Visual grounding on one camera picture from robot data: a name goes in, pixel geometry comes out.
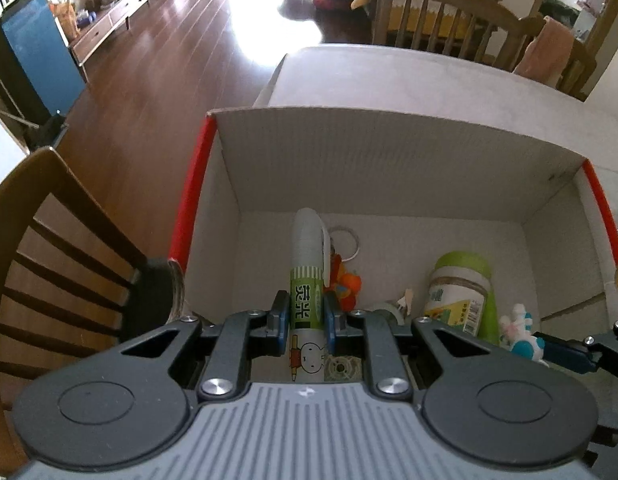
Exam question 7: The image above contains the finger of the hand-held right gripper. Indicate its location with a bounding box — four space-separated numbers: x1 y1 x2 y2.
533 319 618 377

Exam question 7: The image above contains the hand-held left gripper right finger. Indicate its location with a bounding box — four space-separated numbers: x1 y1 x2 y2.
323 291 514 404

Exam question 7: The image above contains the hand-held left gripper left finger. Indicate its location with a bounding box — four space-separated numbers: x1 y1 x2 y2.
116 290 292 404

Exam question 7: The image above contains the orange toy keychain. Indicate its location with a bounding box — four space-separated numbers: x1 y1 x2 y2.
324 225 364 311

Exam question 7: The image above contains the grey correction tape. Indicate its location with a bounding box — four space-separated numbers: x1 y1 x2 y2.
325 301 406 384

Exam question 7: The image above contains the green white glue stick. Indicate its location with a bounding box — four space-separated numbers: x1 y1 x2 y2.
286 207 330 386

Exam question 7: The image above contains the small white rabbit figure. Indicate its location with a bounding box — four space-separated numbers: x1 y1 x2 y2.
499 302 550 367

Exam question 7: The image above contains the green lid jar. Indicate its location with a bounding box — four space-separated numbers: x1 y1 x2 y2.
423 251 500 346

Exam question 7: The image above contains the red cardboard box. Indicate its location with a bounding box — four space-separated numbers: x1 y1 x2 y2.
168 106 618 376

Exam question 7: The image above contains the dark wooden chair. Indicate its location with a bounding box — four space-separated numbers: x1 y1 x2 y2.
0 147 186 461

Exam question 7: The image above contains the wooden tv cabinet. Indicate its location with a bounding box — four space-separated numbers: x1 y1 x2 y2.
69 0 184 69

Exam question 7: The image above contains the blue cabinet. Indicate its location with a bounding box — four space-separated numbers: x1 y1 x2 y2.
0 0 88 127

